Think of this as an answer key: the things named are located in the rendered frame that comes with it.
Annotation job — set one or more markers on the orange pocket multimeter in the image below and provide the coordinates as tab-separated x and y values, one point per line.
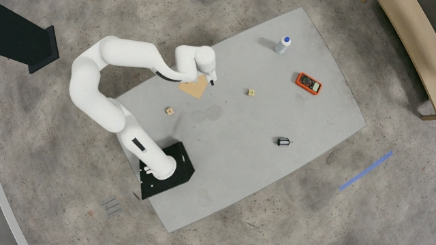
308	83

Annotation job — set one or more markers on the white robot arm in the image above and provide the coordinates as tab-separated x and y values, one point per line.
113	116

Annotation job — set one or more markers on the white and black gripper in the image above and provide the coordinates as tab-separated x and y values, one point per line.
212	78

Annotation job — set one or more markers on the tan square mat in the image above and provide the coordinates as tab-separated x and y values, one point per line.
196	89

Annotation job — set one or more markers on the white plastic bottle with blue cap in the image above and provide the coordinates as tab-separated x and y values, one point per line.
283	44

